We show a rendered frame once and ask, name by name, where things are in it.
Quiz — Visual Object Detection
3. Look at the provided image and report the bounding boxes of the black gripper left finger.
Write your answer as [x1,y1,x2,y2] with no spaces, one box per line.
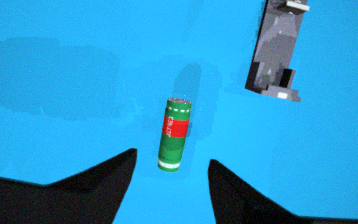
[0,148,138,224]

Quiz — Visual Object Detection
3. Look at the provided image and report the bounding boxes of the green cylindrical battery with red band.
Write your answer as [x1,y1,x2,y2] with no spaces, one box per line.
[157,98,192,172]

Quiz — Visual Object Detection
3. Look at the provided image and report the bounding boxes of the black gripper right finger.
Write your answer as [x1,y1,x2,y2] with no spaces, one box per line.
[207,159,358,224]

